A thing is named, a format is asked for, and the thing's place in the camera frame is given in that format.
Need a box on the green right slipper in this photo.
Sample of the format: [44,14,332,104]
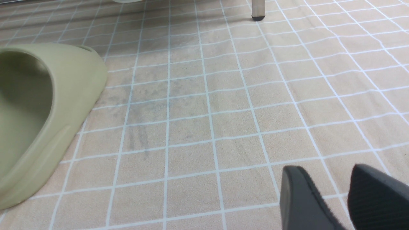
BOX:
[0,43,108,210]

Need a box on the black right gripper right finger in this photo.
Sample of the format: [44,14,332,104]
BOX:
[347,164,409,230]

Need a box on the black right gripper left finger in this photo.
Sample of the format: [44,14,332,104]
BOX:
[280,165,345,230]

